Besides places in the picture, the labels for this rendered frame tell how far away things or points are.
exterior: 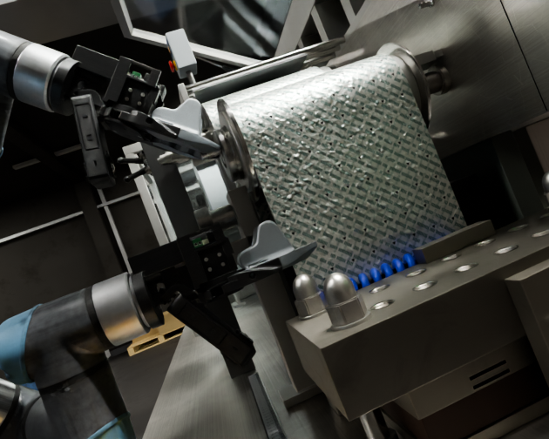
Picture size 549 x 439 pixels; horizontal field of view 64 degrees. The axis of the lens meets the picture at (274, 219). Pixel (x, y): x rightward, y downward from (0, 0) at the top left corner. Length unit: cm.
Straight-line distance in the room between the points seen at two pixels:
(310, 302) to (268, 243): 9
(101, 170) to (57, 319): 18
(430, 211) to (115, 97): 42
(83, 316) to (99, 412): 10
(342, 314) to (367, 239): 21
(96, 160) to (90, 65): 12
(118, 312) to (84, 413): 11
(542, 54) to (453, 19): 15
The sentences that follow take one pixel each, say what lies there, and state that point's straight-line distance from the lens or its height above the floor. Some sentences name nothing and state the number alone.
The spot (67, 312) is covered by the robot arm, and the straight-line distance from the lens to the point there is 53.
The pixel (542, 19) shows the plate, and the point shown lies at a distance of 59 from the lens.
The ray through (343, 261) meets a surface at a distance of 56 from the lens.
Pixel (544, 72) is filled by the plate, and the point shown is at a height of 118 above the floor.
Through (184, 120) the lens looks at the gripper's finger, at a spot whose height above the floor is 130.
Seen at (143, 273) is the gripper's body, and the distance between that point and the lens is 53.
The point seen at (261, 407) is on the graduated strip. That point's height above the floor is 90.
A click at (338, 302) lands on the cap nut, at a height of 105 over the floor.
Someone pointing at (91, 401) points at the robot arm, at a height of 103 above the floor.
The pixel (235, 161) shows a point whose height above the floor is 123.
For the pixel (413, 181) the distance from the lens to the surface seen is 61.
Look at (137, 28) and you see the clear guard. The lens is 164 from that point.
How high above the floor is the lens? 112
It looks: 2 degrees up
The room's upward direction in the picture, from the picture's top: 22 degrees counter-clockwise
